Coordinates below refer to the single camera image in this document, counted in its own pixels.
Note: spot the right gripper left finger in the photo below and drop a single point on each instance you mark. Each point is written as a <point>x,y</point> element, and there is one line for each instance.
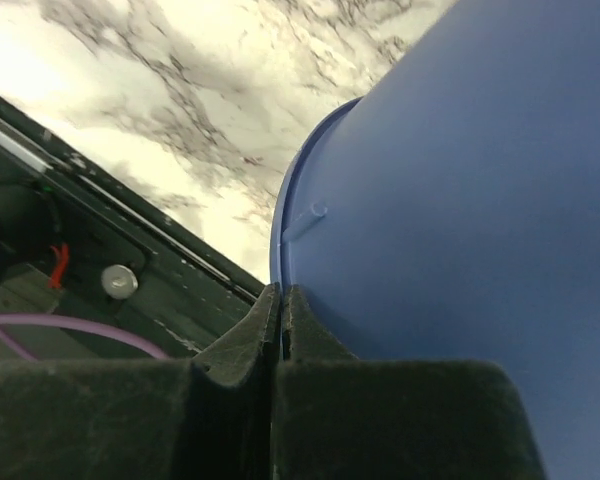
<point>205,417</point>

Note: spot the blue plastic bucket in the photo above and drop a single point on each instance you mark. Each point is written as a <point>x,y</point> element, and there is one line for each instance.
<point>454,212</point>

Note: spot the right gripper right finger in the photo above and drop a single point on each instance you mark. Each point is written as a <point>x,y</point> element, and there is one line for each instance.
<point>339,417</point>

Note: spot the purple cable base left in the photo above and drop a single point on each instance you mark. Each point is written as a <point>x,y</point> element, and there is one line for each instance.
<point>85,326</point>

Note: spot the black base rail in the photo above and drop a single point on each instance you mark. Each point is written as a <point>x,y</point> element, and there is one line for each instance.
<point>75,241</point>

